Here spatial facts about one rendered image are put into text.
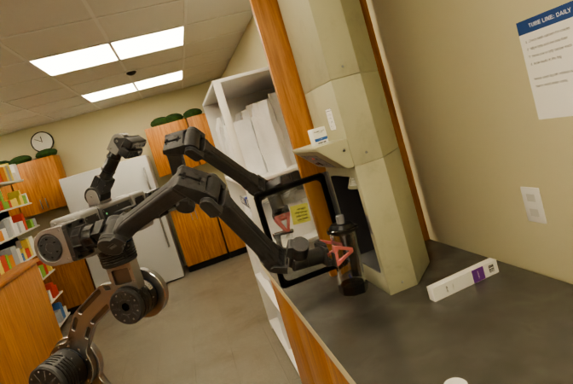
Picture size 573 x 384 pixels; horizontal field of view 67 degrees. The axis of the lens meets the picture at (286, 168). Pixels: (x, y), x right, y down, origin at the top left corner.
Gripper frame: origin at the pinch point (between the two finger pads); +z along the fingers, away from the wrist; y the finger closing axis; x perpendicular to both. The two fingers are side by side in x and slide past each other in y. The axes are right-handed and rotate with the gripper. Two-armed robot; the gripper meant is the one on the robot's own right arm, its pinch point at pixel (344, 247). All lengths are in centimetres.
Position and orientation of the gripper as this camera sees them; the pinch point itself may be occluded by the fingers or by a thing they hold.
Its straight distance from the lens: 154.1
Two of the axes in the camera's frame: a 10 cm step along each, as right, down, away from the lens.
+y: -2.8, -0.1, 9.6
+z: 9.4, -2.1, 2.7
